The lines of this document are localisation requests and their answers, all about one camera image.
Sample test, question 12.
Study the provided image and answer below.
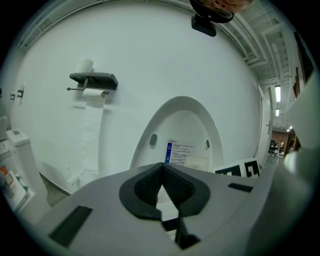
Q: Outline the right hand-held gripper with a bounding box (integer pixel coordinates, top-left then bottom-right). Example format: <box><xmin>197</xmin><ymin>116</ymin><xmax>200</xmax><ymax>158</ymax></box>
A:
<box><xmin>214</xmin><ymin>157</ymin><xmax>261</xmax><ymax>179</ymax></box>

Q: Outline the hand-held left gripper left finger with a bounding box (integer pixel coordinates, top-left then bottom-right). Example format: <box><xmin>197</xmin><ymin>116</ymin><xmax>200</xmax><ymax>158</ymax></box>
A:
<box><xmin>32</xmin><ymin>162</ymin><xmax>181</xmax><ymax>256</ymax></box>

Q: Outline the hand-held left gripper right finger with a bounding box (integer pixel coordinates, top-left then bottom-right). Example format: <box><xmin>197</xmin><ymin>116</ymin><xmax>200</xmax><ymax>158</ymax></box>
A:
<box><xmin>161</xmin><ymin>162</ymin><xmax>261</xmax><ymax>251</ymax></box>

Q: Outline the white cleaning cloth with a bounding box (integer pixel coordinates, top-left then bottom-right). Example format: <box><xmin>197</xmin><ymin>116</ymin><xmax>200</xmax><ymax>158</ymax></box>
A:
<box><xmin>184</xmin><ymin>156</ymin><xmax>210</xmax><ymax>173</ymax></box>

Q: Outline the white toilet lid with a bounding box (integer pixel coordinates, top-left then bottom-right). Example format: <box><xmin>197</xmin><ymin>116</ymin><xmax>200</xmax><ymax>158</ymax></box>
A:
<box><xmin>129</xmin><ymin>95</ymin><xmax>225</xmax><ymax>173</ymax></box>

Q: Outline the white smart toilet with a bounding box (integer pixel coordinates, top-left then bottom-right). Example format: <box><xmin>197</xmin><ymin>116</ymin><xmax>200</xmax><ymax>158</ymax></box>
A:
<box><xmin>156</xmin><ymin>184</ymin><xmax>181</xmax><ymax>225</ymax></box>

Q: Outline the hanging toilet paper roll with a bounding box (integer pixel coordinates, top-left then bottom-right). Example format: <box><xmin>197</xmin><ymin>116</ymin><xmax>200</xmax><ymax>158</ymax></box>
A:
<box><xmin>81</xmin><ymin>90</ymin><xmax>107</xmax><ymax>176</ymax></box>

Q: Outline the white square tank toilet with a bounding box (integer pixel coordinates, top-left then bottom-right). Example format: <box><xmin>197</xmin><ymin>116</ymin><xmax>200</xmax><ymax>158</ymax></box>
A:
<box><xmin>6</xmin><ymin>128</ymin><xmax>51</xmax><ymax>221</ymax></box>

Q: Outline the black office chair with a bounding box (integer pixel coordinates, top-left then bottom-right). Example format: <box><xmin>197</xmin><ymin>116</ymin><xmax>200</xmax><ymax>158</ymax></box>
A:
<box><xmin>268</xmin><ymin>139</ymin><xmax>278</xmax><ymax>156</ymax></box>

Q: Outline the orange box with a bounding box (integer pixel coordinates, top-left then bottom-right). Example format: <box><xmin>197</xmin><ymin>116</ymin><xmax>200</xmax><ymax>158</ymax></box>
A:
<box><xmin>0</xmin><ymin>166</ymin><xmax>15</xmax><ymax>187</ymax></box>

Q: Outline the person's face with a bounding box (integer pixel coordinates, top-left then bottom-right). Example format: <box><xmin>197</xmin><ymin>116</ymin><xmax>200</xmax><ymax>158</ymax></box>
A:
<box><xmin>189</xmin><ymin>0</ymin><xmax>253</xmax><ymax>25</ymax></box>

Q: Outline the white wall water valve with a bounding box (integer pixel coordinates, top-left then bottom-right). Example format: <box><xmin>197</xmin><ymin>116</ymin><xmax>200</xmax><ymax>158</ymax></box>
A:
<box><xmin>66</xmin><ymin>174</ymin><xmax>81</xmax><ymax>186</ymax></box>

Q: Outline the black wall shelf paper holder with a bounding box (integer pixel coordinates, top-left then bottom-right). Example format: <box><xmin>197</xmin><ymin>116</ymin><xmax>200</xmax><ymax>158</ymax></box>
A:
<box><xmin>66</xmin><ymin>72</ymin><xmax>119</xmax><ymax>95</ymax></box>

